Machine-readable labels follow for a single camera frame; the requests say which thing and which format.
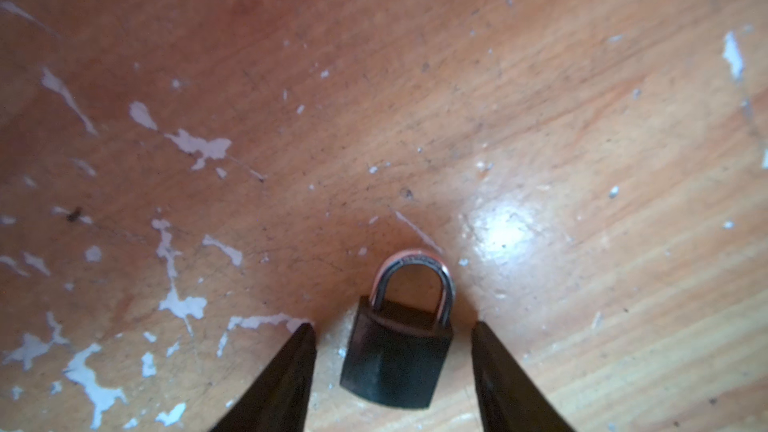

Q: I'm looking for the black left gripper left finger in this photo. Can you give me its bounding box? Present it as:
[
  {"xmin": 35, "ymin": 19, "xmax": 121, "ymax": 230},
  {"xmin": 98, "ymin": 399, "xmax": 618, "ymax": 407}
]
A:
[{"xmin": 213, "ymin": 323, "xmax": 317, "ymax": 432}]

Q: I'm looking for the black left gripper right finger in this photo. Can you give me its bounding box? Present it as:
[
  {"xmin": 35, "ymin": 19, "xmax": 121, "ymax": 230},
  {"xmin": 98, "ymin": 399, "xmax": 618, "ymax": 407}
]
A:
[{"xmin": 471, "ymin": 321, "xmax": 572, "ymax": 431}]

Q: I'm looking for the black padlock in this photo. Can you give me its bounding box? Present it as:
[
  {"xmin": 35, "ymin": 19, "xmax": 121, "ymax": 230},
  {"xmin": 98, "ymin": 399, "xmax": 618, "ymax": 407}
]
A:
[{"xmin": 340, "ymin": 248, "xmax": 456, "ymax": 410}]

